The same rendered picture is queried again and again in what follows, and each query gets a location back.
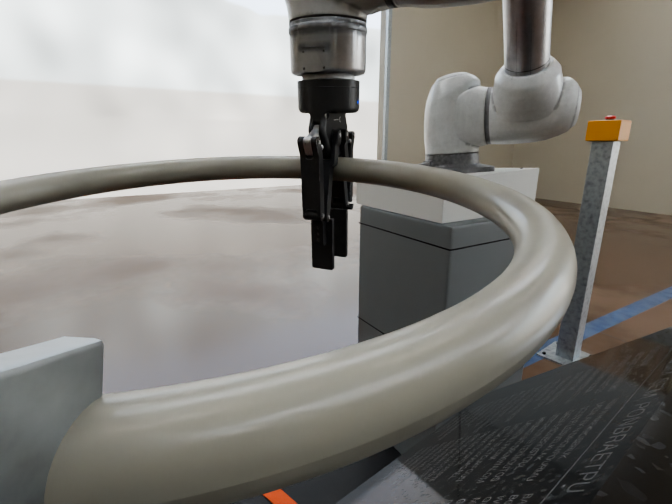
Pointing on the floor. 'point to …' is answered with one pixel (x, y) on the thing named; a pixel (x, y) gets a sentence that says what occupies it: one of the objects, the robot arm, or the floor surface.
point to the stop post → (589, 235)
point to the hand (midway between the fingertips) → (330, 239)
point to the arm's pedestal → (423, 273)
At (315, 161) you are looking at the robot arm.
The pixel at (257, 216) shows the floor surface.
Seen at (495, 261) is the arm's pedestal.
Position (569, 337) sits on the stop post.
